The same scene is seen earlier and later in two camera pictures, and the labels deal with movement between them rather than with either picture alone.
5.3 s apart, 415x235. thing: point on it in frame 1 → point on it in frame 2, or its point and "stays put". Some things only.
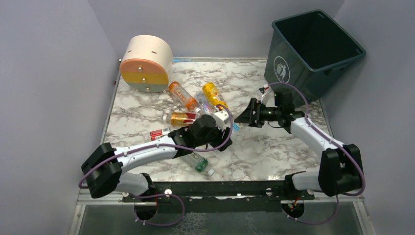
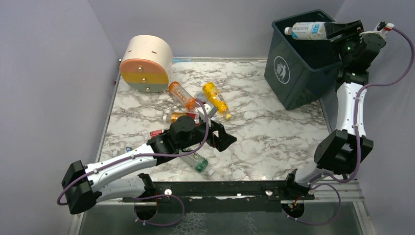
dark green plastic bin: x=308 y=51 stays put
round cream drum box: x=147 y=63 stays put
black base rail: x=220 y=197 stays put
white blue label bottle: x=237 y=127 → x=307 y=31
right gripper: x=254 y=113 → x=339 y=31
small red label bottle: x=157 y=133 stays put
